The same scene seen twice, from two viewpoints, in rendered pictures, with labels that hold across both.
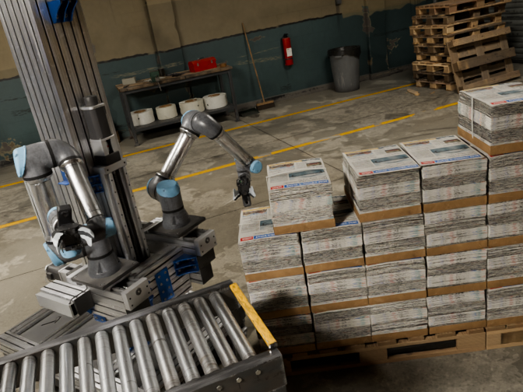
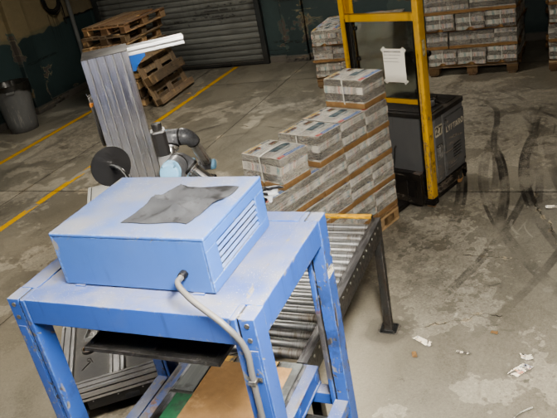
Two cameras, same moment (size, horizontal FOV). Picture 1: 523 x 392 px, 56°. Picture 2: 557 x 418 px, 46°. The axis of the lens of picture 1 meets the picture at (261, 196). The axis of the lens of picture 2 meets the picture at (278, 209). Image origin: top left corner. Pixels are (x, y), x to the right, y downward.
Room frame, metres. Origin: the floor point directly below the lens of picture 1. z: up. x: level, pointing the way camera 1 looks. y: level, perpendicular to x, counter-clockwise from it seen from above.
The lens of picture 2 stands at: (-0.72, 2.93, 2.62)
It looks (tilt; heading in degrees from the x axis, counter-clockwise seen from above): 25 degrees down; 314
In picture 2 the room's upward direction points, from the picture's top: 11 degrees counter-clockwise
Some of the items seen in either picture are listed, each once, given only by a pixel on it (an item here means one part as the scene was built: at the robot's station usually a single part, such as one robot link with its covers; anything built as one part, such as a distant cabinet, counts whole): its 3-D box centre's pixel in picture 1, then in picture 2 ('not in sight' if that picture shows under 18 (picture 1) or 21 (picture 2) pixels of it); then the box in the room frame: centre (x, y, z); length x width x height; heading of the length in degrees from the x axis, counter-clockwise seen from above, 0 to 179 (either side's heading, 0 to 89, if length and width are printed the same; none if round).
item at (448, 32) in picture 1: (459, 41); (132, 58); (8.26, -3.64, 0.65); 1.33 x 0.94 x 1.30; 112
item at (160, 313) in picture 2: not in sight; (174, 264); (1.02, 1.71, 1.50); 0.94 x 0.68 x 0.10; 18
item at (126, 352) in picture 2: not in sight; (187, 310); (1.02, 1.71, 1.30); 0.55 x 0.55 x 0.03; 18
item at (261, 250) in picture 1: (360, 278); (310, 215); (2.22, -0.44, 0.42); 1.17 x 0.39 x 0.83; 87
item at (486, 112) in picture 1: (500, 218); (362, 151); (2.19, -1.17, 0.65); 0.39 x 0.30 x 1.29; 177
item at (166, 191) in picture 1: (169, 194); not in sight; (2.44, 0.48, 0.98); 0.13 x 0.12 x 0.14; 30
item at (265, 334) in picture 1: (251, 312); (337, 216); (1.52, 0.11, 0.81); 0.43 x 0.03 x 0.02; 18
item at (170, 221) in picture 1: (174, 215); not in sight; (2.43, 0.47, 0.87); 0.15 x 0.15 x 0.10
